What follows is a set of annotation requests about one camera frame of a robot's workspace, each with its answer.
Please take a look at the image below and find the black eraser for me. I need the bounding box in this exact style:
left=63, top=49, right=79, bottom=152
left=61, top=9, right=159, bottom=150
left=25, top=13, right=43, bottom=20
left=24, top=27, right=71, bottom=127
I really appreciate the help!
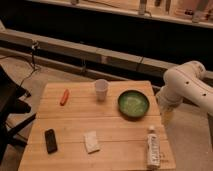
left=45, top=129, right=57, bottom=154

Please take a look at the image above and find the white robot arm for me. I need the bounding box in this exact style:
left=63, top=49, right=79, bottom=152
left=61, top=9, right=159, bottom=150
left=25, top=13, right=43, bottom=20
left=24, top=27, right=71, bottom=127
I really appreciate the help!
left=156, top=61, right=213, bottom=149

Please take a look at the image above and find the white sponge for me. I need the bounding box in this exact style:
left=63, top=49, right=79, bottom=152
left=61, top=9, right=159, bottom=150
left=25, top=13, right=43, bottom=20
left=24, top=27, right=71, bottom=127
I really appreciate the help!
left=84, top=131, right=100, bottom=154

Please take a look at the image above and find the white tube bottle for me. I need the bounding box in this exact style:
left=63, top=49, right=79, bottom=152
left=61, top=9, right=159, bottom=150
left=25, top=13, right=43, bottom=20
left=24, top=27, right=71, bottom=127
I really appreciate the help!
left=147, top=125, right=160, bottom=170

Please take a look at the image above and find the green bowl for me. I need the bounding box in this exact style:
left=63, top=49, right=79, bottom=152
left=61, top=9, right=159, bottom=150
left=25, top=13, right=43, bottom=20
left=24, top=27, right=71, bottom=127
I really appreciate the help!
left=118, top=90, right=150, bottom=118

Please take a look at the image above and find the white plastic cup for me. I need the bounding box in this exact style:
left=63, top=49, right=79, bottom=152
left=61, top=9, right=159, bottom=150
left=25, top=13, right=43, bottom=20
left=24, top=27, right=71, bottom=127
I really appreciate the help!
left=94, top=79, right=108, bottom=101

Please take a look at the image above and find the black chair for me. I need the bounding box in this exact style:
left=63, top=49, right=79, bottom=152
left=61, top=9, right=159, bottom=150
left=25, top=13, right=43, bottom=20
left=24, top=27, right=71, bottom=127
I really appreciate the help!
left=0, top=65, right=36, bottom=163

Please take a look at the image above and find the black floor cable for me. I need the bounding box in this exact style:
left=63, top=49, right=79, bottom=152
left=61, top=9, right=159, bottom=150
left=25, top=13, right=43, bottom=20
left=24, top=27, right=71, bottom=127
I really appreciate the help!
left=0, top=41, right=42, bottom=88

